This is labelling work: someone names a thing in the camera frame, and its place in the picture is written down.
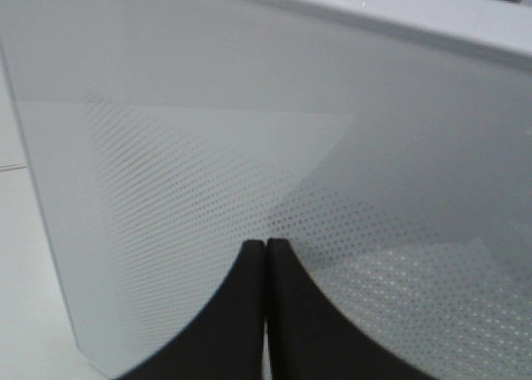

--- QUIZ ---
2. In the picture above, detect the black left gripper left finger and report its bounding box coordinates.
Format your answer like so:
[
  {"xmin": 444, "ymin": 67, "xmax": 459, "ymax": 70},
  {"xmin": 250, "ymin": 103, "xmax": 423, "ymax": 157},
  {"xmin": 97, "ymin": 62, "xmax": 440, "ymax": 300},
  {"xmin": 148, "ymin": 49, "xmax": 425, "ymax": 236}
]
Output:
[{"xmin": 121, "ymin": 239, "xmax": 266, "ymax": 379}]

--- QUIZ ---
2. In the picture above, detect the white microwave door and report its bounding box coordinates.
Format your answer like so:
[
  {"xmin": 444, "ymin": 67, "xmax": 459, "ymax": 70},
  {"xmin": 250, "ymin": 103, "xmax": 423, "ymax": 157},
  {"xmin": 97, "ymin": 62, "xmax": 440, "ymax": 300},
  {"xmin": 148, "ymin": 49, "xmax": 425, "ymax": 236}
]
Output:
[{"xmin": 1, "ymin": 0, "xmax": 531, "ymax": 379}]

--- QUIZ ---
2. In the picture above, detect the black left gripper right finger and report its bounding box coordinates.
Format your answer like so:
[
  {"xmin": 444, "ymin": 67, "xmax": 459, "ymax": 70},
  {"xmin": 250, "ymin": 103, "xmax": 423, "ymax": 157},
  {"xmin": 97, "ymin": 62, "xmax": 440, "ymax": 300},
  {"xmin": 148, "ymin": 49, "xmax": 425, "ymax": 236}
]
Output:
[{"xmin": 265, "ymin": 239, "xmax": 420, "ymax": 379}]

